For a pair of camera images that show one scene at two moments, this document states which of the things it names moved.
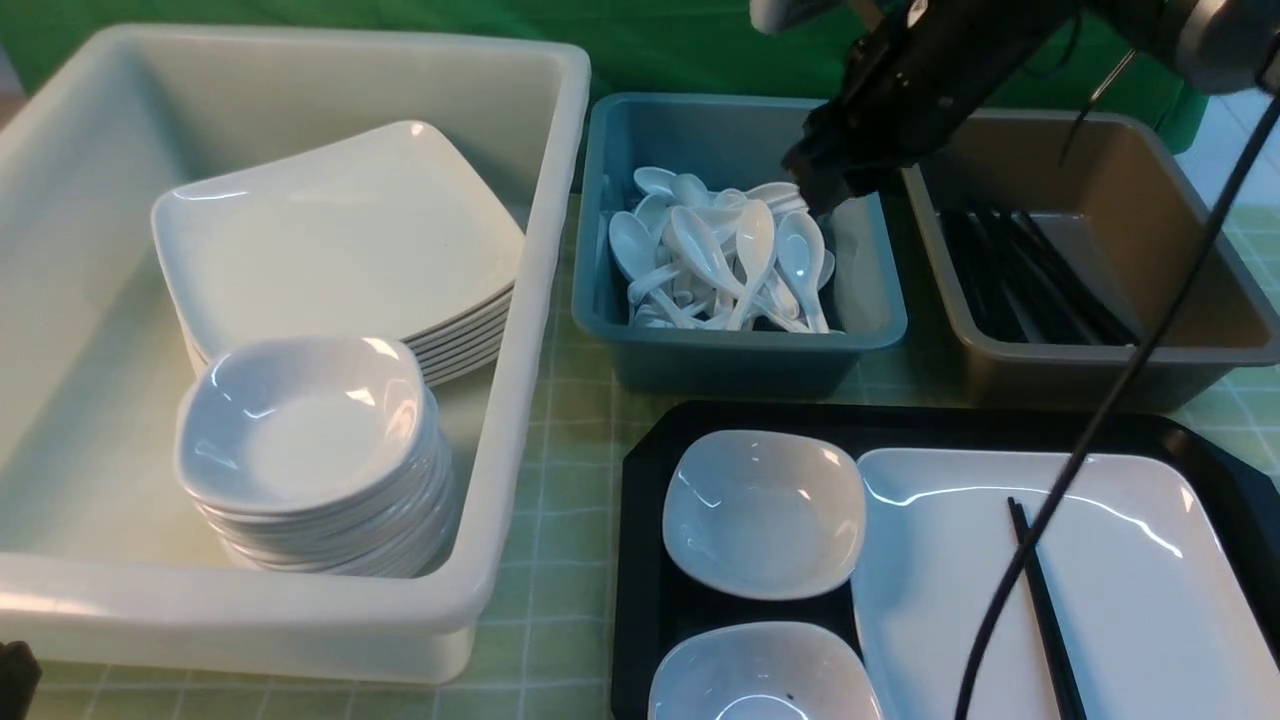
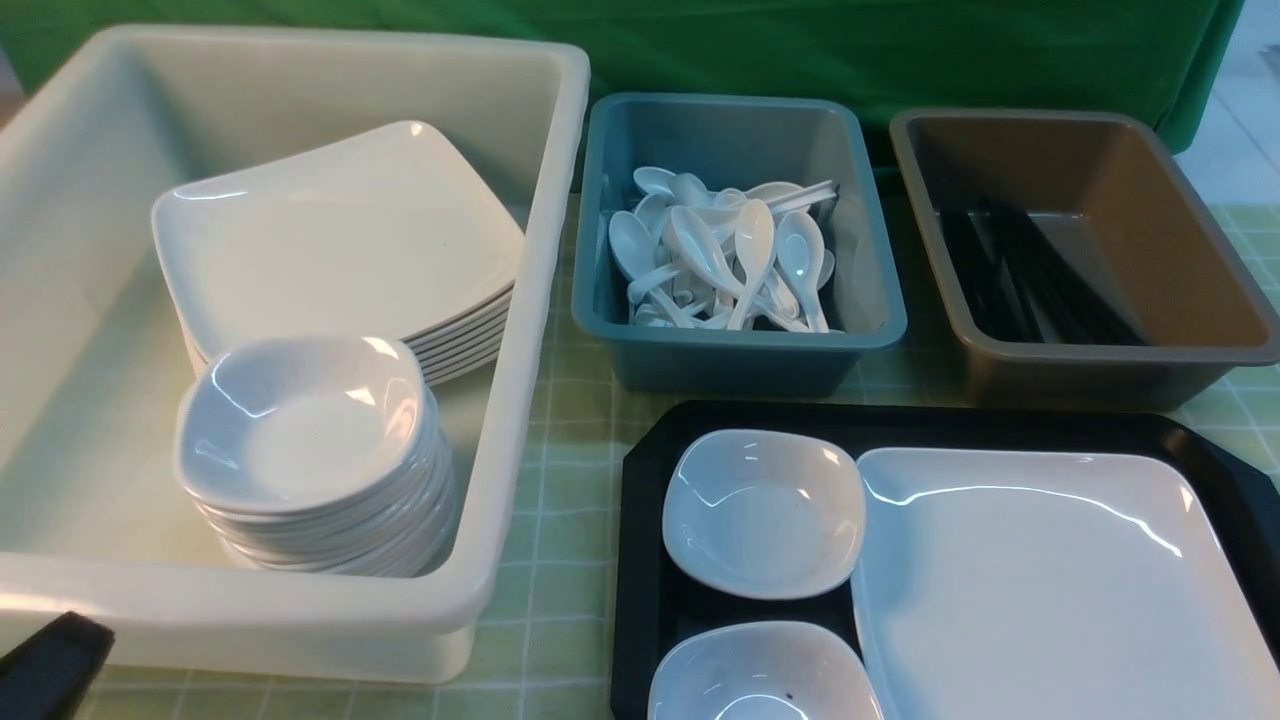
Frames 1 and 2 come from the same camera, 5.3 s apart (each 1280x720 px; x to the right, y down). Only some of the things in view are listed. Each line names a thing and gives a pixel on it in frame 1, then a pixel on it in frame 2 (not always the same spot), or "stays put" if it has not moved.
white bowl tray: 769,515 stays put
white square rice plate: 1158,609 stays put
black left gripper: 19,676 -> 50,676
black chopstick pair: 1057,649 -> 1070,307
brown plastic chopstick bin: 1039,244 stays put
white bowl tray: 762,671 stays put
